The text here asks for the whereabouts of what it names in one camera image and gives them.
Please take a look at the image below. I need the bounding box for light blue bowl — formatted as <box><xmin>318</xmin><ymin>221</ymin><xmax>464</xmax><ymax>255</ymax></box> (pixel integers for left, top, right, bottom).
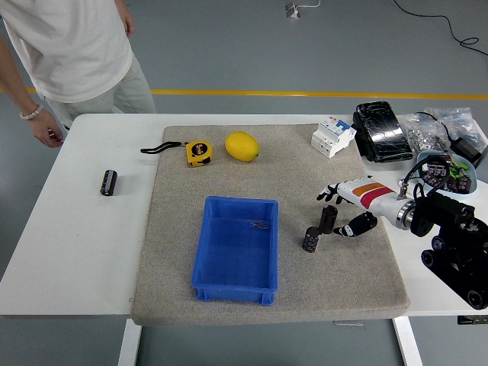
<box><xmin>415</xmin><ymin>151</ymin><xmax>480</xmax><ymax>196</ymax></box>

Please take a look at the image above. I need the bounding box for person's left hand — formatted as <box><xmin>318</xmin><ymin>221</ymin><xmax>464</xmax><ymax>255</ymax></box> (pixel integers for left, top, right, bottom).
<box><xmin>117</xmin><ymin>0</ymin><xmax>136</xmax><ymax>37</ymax></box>

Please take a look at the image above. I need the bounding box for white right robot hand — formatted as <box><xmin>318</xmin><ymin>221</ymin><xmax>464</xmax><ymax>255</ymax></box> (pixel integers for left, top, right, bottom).
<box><xmin>316</xmin><ymin>178</ymin><xmax>406</xmax><ymax>238</ymax></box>

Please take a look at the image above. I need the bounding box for white bead bracelet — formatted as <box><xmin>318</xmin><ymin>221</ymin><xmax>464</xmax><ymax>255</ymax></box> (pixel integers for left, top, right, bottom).
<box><xmin>19</xmin><ymin>103</ymin><xmax>44</xmax><ymax>121</ymax></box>

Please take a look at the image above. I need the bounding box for yellow lemon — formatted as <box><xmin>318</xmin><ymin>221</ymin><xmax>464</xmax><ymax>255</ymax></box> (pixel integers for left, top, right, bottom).
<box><xmin>224</xmin><ymin>130</ymin><xmax>261</xmax><ymax>162</ymax></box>

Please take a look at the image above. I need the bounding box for large brown capacitor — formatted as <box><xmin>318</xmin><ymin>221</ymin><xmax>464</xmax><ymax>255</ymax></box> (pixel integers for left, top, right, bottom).
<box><xmin>425</xmin><ymin>154</ymin><xmax>451</xmax><ymax>188</ymax></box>

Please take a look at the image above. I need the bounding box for white left table leg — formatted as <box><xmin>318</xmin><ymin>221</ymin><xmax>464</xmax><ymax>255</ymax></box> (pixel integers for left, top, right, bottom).
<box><xmin>117</xmin><ymin>318</ymin><xmax>143</xmax><ymax>366</ymax></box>

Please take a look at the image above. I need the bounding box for black floor cable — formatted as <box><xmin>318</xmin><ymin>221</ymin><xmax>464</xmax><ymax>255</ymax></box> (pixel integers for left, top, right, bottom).
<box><xmin>392</xmin><ymin>0</ymin><xmax>488</xmax><ymax>58</ymax></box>

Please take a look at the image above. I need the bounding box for white table leg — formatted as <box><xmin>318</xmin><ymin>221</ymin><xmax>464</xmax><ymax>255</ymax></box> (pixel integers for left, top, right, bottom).
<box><xmin>117</xmin><ymin>318</ymin><xmax>143</xmax><ymax>366</ymax></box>
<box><xmin>392</xmin><ymin>316</ymin><xmax>424</xmax><ymax>366</ymax></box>

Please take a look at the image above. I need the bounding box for dark brown cylindrical battery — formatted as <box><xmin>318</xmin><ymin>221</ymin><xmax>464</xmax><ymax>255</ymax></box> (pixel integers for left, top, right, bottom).
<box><xmin>99</xmin><ymin>169</ymin><xmax>118</xmax><ymax>197</ymax></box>
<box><xmin>319</xmin><ymin>204</ymin><xmax>339</xmax><ymax>234</ymax></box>
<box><xmin>303</xmin><ymin>226</ymin><xmax>321</xmax><ymax>253</ymax></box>

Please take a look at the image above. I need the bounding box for large black power adapter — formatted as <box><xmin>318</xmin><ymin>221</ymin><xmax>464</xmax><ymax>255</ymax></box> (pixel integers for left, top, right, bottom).
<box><xmin>449</xmin><ymin>136</ymin><xmax>483</xmax><ymax>167</ymax></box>

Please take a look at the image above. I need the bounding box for person's right hand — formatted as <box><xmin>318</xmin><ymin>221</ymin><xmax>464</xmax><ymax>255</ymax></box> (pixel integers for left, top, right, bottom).
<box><xmin>32</xmin><ymin>108</ymin><xmax>66</xmax><ymax>148</ymax></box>

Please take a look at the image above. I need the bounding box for grey-brown mat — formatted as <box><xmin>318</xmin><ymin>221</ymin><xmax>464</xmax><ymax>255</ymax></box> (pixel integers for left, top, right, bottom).
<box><xmin>130</xmin><ymin>124</ymin><xmax>411</xmax><ymax>327</ymax></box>

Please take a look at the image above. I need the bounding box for white circuit breaker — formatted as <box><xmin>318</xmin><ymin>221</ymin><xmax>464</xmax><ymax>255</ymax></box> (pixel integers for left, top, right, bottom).
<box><xmin>310</xmin><ymin>117</ymin><xmax>357</xmax><ymax>159</ymax></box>

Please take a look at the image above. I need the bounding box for white right table leg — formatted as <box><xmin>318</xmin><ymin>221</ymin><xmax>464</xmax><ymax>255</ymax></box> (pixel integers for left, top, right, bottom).
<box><xmin>392</xmin><ymin>316</ymin><xmax>424</xmax><ymax>366</ymax></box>

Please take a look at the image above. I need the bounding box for person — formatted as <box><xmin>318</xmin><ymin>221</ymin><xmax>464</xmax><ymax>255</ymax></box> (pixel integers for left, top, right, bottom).
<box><xmin>0</xmin><ymin>0</ymin><xmax>157</xmax><ymax>148</ymax></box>

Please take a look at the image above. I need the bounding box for clear bag of metal nuts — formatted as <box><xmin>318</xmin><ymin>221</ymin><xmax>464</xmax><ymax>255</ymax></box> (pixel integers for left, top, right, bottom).
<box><xmin>400</xmin><ymin>113</ymin><xmax>451</xmax><ymax>153</ymax></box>

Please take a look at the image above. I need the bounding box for black wrapped device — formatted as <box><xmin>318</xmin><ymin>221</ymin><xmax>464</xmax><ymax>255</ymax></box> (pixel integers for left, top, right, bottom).
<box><xmin>351</xmin><ymin>101</ymin><xmax>415</xmax><ymax>163</ymax></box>

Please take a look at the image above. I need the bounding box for yellow tape measure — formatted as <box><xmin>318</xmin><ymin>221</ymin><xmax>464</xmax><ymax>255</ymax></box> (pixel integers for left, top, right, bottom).
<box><xmin>140</xmin><ymin>140</ymin><xmax>214</xmax><ymax>169</ymax></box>

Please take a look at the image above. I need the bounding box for clear bag with blue print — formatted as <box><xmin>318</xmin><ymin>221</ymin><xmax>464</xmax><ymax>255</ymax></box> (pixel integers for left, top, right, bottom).
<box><xmin>422</xmin><ymin>107</ymin><xmax>488</xmax><ymax>153</ymax></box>

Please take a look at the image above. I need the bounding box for blue plastic box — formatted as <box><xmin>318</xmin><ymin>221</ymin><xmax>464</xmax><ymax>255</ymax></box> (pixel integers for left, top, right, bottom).
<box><xmin>190</xmin><ymin>195</ymin><xmax>280</xmax><ymax>306</ymax></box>

